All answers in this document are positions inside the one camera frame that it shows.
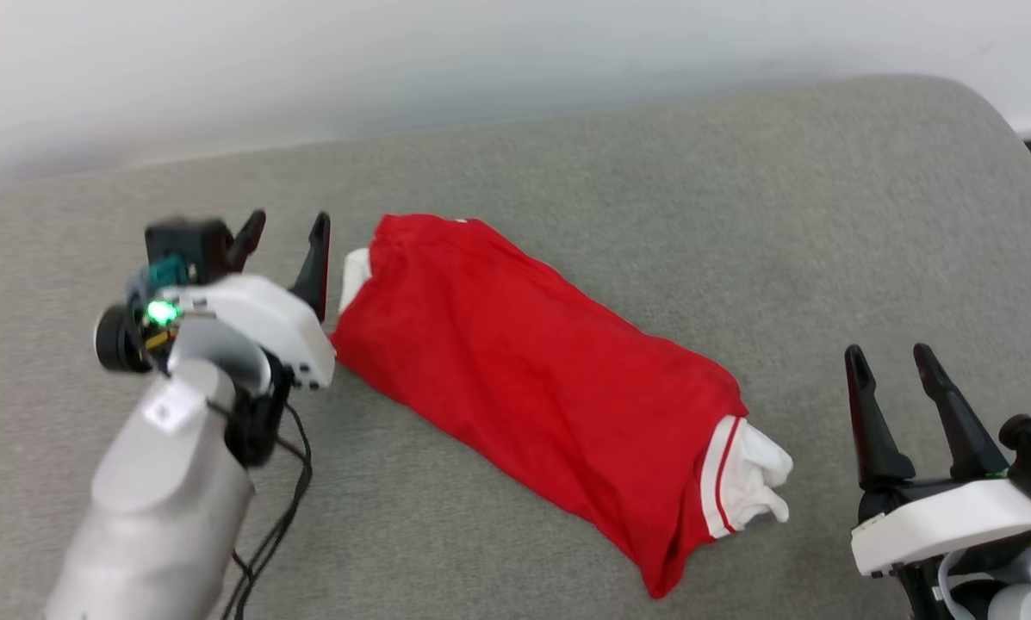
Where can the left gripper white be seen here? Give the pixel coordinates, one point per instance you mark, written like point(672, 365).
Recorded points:
point(265, 314)

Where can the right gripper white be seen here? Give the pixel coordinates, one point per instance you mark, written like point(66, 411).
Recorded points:
point(937, 521)

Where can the red basketball jersey white sleeves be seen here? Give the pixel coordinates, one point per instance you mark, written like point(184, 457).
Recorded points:
point(524, 370)

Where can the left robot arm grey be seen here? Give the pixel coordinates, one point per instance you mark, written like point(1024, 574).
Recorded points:
point(162, 499)

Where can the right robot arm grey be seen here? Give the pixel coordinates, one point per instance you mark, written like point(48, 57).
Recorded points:
point(997, 598)

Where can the grey fabric sofa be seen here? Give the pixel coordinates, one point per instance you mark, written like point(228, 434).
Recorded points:
point(653, 215)

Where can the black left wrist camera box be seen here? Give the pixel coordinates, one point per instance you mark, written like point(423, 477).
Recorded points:
point(192, 245)

